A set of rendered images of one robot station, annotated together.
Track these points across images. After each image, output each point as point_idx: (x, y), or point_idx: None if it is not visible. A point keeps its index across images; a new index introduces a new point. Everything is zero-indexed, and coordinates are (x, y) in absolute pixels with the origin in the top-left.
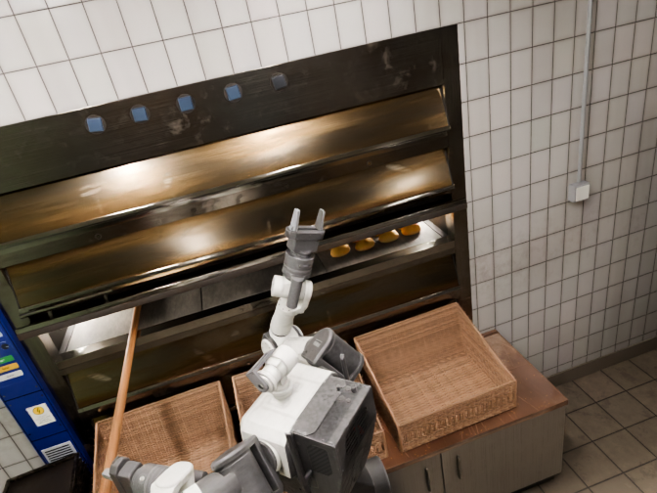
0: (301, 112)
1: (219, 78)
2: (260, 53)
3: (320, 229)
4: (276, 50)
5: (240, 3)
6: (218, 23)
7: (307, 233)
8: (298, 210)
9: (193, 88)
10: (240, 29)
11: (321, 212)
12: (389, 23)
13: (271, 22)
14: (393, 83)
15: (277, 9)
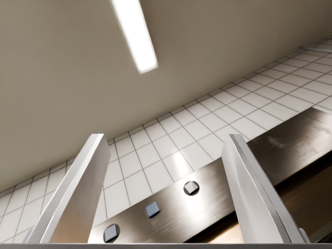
0: (224, 208)
1: (141, 202)
2: (171, 173)
3: (279, 229)
4: (182, 168)
5: (153, 153)
6: (140, 168)
7: (130, 243)
8: (96, 134)
9: (119, 217)
10: (155, 165)
11: (228, 150)
12: (259, 125)
13: (174, 154)
14: (300, 153)
15: (177, 147)
